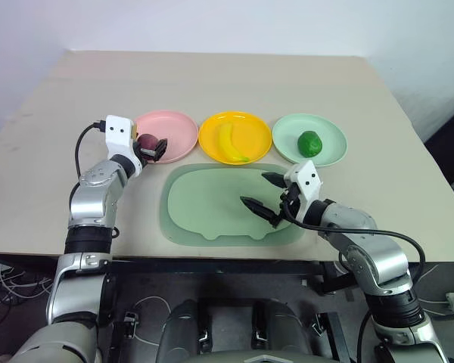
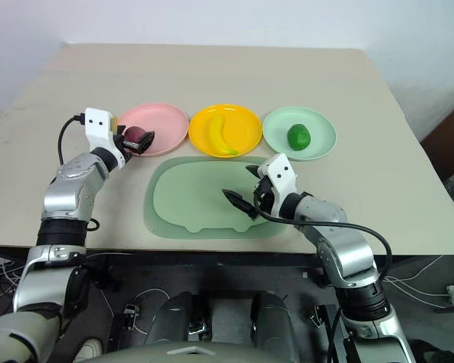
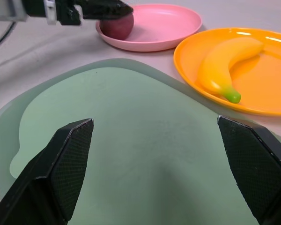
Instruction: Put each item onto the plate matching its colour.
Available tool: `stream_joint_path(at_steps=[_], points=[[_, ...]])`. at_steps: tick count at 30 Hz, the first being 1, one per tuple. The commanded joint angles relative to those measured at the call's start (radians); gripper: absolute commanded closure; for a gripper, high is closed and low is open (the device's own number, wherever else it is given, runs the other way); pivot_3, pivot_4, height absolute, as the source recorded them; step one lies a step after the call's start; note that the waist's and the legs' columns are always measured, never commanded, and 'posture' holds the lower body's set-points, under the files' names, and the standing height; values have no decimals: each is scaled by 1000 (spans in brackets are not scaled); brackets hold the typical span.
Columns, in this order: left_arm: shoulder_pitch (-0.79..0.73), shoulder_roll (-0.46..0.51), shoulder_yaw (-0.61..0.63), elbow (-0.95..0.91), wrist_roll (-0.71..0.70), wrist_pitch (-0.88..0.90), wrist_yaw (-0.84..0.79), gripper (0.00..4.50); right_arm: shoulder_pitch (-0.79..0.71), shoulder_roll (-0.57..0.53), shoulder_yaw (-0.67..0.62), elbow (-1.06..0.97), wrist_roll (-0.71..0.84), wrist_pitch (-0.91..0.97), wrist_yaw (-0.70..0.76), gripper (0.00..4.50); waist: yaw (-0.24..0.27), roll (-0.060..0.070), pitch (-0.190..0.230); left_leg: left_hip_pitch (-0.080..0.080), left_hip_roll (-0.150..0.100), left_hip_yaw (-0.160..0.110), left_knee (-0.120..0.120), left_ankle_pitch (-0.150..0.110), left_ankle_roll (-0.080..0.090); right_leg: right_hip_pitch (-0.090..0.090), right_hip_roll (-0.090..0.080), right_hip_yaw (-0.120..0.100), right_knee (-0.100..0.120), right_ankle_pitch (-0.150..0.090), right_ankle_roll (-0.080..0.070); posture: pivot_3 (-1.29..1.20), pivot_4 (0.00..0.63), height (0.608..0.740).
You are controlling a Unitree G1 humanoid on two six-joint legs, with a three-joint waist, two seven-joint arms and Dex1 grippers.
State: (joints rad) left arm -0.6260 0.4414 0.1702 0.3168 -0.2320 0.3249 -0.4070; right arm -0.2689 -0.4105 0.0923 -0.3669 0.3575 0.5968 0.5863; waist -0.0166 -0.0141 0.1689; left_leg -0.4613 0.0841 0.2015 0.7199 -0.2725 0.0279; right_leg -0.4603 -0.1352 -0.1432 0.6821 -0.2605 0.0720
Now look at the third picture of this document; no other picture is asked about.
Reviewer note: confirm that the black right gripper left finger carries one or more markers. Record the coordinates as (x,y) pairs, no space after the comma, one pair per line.
(49,173)

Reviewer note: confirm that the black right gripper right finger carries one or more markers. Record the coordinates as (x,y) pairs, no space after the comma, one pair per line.
(257,168)

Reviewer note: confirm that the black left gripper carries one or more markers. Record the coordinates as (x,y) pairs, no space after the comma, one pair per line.
(68,12)

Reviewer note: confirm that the dark red round fruit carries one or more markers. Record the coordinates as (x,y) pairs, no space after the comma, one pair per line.
(117,28)

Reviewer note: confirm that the pink plate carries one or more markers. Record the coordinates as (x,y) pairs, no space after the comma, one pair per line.
(161,25)

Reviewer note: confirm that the orange plate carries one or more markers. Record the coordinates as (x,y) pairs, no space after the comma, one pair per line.
(267,79)

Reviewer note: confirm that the pale green plate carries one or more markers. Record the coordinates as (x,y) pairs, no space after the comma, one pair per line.
(135,122)

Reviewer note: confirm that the yellow toy banana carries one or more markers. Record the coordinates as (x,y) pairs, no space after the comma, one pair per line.
(215,68)

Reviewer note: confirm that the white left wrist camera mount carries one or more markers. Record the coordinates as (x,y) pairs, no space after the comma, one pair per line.
(50,11)

